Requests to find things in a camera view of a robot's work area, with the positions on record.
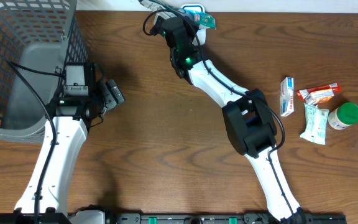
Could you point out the grey plastic mesh basket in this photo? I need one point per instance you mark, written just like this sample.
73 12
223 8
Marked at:
37 39

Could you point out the red stick sachet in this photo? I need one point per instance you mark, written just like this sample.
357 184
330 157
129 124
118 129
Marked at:
336 88

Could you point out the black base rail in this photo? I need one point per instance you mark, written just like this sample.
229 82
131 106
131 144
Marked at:
197 218

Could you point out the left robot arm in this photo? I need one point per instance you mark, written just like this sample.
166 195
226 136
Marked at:
80 99

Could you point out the teal snack packet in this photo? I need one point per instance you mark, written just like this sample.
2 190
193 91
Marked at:
316 122

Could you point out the large green box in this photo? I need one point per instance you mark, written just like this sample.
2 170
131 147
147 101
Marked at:
202 19

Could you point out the orange small box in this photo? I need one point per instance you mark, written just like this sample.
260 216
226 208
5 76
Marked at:
318 97

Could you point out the green lid jar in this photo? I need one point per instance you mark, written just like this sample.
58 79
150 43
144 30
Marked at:
344 116

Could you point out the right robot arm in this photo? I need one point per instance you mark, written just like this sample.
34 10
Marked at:
250 123

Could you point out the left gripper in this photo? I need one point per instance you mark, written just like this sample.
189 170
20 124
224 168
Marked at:
109 95

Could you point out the white green box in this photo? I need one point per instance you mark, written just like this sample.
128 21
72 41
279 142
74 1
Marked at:
286 97

